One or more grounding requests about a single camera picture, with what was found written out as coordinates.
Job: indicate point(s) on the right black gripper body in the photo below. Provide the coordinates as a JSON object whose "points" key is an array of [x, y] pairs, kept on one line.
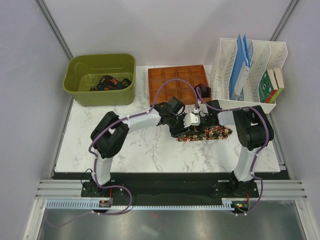
{"points": [[205, 123]]}

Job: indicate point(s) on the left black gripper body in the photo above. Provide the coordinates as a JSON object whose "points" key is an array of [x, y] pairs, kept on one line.
{"points": [[178, 124]]}

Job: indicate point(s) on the colourful floral patterned tie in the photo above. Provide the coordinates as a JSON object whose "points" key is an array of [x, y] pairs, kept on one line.
{"points": [[208, 133]]}

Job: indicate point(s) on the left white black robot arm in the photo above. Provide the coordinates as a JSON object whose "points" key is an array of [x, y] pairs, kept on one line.
{"points": [[110, 134]]}

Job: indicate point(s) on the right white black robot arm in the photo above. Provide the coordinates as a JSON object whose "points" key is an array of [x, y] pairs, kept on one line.
{"points": [[254, 132]]}

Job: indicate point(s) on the rolled dark red tie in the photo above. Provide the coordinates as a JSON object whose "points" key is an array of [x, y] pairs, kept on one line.
{"points": [[202, 91]]}

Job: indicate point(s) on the orange compartment tray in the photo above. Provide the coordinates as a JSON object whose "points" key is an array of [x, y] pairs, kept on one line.
{"points": [[176, 81]]}

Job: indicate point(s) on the white booklet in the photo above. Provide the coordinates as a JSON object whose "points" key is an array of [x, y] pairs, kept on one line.
{"points": [[242, 76]]}

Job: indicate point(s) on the green book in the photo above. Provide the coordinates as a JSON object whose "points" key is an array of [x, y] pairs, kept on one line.
{"points": [[268, 89]]}

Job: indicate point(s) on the blue folder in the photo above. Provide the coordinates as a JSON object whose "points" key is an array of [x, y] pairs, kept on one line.
{"points": [[244, 54]]}

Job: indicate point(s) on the beige paperback book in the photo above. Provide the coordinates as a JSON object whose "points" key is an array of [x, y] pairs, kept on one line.
{"points": [[278, 74]]}

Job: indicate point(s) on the white plastic file organizer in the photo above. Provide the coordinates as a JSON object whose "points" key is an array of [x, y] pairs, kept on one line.
{"points": [[267, 55]]}

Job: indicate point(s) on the dark blue orange tie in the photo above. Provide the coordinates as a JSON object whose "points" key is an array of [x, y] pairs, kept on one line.
{"points": [[110, 83]]}

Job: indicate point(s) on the olive green plastic bin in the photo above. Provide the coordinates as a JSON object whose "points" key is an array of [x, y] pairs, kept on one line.
{"points": [[85, 71]]}

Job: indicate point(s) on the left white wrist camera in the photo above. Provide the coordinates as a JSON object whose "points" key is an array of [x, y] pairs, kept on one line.
{"points": [[191, 119]]}

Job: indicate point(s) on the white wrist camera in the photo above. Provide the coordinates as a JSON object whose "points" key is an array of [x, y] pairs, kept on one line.
{"points": [[197, 107], [191, 119]]}

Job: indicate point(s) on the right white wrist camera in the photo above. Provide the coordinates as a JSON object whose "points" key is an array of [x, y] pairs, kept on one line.
{"points": [[197, 107]]}

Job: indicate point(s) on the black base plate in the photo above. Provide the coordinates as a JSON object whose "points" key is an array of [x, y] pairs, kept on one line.
{"points": [[166, 188]]}

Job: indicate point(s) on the aluminium frame rail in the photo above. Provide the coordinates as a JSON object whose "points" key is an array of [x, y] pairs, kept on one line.
{"points": [[61, 189]]}

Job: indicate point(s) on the white slotted cable duct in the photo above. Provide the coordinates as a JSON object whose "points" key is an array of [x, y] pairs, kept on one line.
{"points": [[99, 204]]}

